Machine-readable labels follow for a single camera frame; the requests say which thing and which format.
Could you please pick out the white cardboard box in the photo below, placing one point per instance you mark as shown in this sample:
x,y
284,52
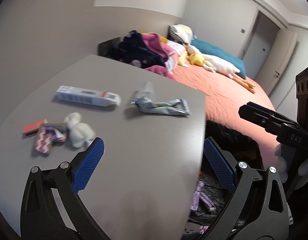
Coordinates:
x,y
88,96

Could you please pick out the white gloved right hand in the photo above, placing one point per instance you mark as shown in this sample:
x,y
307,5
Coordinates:
x,y
284,157

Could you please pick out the white tissue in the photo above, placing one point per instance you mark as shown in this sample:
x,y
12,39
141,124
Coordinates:
x,y
80,134

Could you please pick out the clear plastic cup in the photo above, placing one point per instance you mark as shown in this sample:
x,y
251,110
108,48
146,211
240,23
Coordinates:
x,y
146,90

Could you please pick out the yellow duck plush toy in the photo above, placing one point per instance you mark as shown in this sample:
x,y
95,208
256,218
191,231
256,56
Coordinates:
x,y
197,59

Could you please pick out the white room door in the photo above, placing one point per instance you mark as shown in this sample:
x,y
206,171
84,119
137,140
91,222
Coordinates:
x,y
267,52

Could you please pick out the black lined trash bin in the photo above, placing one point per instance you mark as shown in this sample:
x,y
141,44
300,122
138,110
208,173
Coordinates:
x,y
235,147

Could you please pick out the purple plastic bag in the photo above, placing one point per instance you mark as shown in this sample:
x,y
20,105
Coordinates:
x,y
199,196

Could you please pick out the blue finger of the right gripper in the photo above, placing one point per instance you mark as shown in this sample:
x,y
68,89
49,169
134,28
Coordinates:
x,y
271,121

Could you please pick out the teal cushion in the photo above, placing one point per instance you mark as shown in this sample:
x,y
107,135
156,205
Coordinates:
x,y
209,49

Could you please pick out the white goose plush toy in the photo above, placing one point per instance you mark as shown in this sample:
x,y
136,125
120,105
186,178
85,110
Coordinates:
x,y
215,64

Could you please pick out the bed with orange cover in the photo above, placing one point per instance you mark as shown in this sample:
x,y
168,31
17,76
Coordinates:
x,y
223,98

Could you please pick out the white wardrobe doors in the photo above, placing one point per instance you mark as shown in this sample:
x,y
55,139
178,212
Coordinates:
x,y
283,97

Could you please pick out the grey snack wrapper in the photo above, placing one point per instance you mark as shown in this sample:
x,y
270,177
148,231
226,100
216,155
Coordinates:
x,y
177,107

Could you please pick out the pile of pink blankets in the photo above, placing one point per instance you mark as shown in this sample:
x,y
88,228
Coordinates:
x,y
148,52

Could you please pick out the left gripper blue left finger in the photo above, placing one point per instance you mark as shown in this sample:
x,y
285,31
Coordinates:
x,y
85,163

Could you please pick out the black wall socket panel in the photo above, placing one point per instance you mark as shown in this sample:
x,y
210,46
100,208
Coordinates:
x,y
108,48

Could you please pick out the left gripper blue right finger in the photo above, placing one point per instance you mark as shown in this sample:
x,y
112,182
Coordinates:
x,y
221,168

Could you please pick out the patterned grey white pillow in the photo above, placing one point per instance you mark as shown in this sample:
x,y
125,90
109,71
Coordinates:
x,y
181,33

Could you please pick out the pink eraser block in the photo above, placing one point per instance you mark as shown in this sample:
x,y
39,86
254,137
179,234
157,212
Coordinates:
x,y
32,129

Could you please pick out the red white patterned wrapper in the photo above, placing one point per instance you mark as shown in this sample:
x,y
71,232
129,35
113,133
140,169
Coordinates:
x,y
48,135

